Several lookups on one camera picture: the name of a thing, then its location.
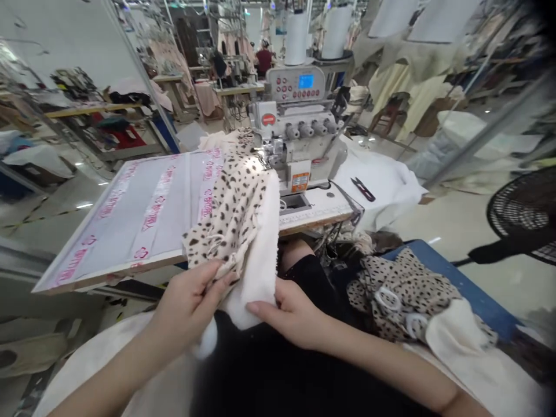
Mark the white board with pink tape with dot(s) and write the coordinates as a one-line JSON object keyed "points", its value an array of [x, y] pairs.
{"points": [[130, 217]]}

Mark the person's right hand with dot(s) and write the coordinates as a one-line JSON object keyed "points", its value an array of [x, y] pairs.
{"points": [[299, 317]]}

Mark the cluttered workbench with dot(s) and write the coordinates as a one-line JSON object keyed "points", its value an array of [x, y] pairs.
{"points": [[108, 113]]}

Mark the white cloth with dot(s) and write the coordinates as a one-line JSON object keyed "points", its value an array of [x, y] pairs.
{"points": [[386, 182]]}

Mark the black thread snips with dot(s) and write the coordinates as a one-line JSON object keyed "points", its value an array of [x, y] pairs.
{"points": [[364, 189]]}

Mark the black floor fan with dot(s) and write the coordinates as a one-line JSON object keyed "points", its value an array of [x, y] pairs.
{"points": [[521, 213]]}

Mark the person's left hand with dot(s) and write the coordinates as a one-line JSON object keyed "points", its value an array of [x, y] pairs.
{"points": [[182, 304]]}

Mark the wooden chair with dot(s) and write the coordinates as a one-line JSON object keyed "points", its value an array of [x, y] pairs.
{"points": [[390, 115]]}

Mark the white sack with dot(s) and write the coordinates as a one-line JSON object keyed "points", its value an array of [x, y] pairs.
{"points": [[460, 139]]}

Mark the leopard print cream garment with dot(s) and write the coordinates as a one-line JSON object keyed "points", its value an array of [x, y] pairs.
{"points": [[243, 208]]}

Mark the blue bin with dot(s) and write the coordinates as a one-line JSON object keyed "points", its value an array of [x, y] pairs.
{"points": [[478, 295]]}

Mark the white thread cone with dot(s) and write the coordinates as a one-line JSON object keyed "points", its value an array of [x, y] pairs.
{"points": [[297, 37], [333, 32]]}

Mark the white overlock sewing machine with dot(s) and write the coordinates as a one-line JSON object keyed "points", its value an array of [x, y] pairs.
{"points": [[299, 143]]}

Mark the hanging cream garments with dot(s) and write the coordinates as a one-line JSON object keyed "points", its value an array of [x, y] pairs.
{"points": [[417, 91]]}

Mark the pile of leopard fabric pieces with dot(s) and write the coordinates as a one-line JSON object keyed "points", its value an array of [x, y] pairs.
{"points": [[412, 286]]}

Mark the sewing machine control panel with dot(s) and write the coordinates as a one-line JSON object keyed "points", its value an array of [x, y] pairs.
{"points": [[295, 84]]}

